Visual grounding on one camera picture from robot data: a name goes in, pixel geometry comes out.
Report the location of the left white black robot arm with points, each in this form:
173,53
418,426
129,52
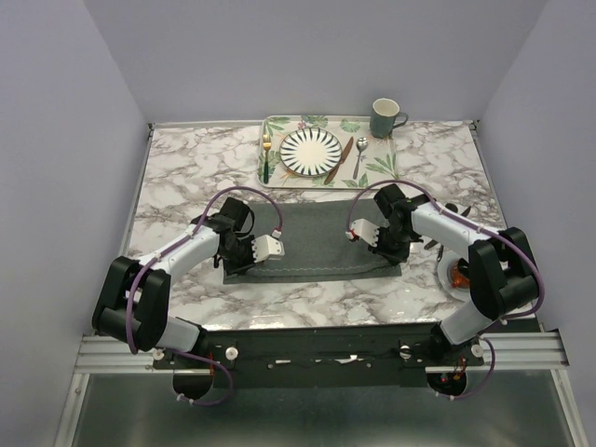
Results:
133,305

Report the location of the silver spoon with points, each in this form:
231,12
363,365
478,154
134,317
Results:
361,145

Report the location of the small white saucer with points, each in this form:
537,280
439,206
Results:
462,295

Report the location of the gold green-handled fork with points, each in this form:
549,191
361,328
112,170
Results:
266,146

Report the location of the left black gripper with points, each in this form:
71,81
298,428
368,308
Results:
230,267

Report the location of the floral serving tray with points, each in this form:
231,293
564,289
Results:
379,161

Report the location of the aluminium frame rail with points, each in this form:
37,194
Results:
514,351

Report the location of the striped white plate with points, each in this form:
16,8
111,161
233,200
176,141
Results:
310,152

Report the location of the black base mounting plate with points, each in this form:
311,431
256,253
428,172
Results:
410,354

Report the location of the orange black object on saucer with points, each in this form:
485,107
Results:
458,274

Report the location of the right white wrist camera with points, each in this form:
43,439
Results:
364,230

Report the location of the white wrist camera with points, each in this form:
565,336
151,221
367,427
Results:
364,230
265,248

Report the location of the teal ceramic mug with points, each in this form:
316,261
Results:
385,117

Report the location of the grey cloth napkin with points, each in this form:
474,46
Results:
317,250

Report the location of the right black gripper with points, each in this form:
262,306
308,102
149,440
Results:
394,257

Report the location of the bronze knife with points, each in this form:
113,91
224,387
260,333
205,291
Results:
343,157

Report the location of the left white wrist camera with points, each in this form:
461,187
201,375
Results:
265,248

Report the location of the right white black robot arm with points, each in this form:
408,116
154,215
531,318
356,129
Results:
499,265

